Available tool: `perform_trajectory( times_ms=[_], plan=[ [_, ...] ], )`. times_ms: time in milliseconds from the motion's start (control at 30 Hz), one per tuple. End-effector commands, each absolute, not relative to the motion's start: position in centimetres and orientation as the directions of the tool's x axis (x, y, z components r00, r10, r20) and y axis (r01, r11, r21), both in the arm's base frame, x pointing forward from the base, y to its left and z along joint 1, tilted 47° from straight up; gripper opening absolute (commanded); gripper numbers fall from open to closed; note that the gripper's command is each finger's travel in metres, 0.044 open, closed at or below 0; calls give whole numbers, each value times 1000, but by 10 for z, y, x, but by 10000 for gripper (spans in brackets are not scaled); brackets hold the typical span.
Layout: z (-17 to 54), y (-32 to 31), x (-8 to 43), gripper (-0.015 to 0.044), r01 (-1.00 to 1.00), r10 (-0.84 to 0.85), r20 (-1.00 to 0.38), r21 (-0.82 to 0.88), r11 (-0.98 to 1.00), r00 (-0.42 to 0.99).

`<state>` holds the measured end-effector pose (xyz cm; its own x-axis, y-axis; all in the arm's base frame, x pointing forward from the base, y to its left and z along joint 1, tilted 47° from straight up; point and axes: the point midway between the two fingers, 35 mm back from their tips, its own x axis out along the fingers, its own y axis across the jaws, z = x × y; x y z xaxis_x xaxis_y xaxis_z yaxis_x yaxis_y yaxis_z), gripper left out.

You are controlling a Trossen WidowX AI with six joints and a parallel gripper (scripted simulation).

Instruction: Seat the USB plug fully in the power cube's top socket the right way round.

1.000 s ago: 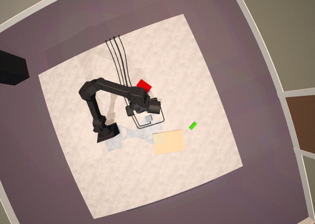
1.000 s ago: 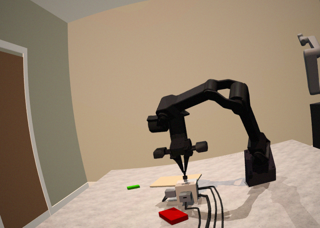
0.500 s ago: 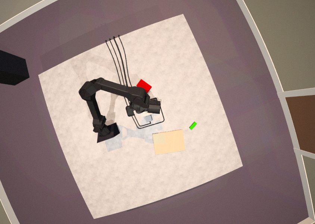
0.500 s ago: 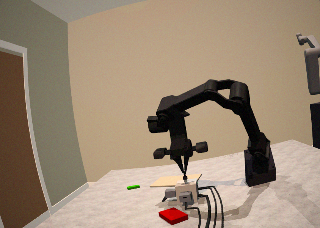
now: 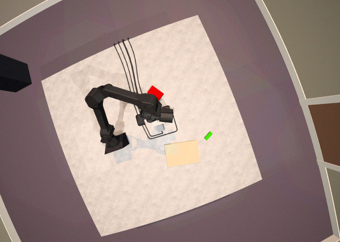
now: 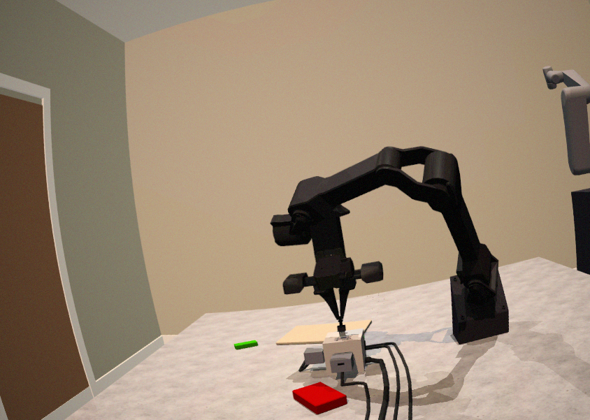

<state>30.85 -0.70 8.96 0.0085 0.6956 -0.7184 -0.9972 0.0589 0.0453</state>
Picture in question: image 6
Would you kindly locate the red rectangular block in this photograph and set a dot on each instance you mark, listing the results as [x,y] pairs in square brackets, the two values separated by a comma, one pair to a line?
[319,397]

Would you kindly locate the green rectangular block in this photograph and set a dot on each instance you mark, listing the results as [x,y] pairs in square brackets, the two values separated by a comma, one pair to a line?
[246,344]

